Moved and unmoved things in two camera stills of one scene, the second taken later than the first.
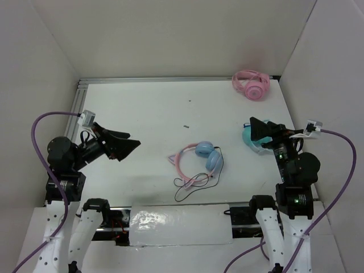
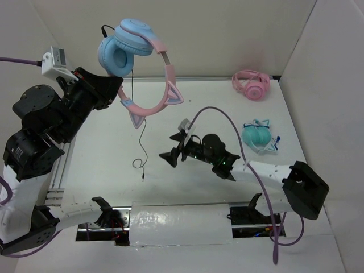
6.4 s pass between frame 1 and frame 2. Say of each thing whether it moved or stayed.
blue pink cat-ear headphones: moved
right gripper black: moved
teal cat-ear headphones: stayed
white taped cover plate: stayed
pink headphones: stayed
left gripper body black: moved
